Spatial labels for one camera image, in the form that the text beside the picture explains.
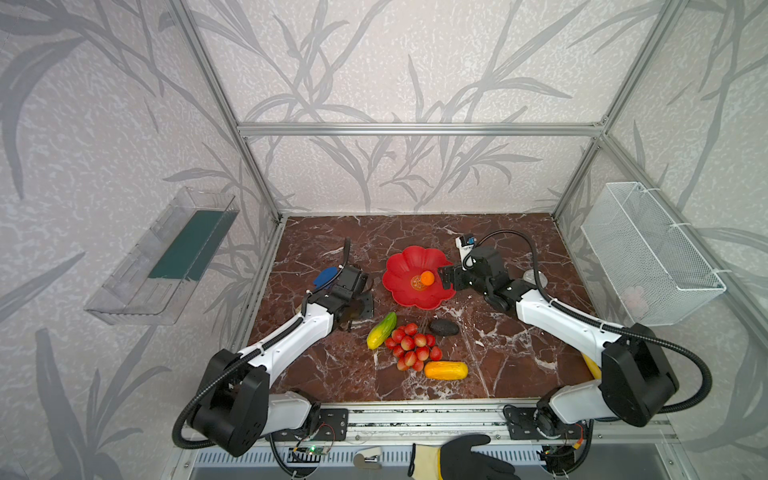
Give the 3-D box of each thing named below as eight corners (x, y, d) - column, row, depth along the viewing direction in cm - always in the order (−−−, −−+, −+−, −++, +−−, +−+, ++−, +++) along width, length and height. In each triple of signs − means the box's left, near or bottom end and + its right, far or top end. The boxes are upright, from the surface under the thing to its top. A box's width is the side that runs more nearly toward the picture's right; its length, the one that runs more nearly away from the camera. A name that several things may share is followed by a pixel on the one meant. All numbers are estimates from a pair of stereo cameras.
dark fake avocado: (431, 337, 91) (432, 330, 86) (430, 326, 93) (431, 319, 89) (456, 337, 91) (458, 330, 86) (455, 326, 93) (457, 319, 89)
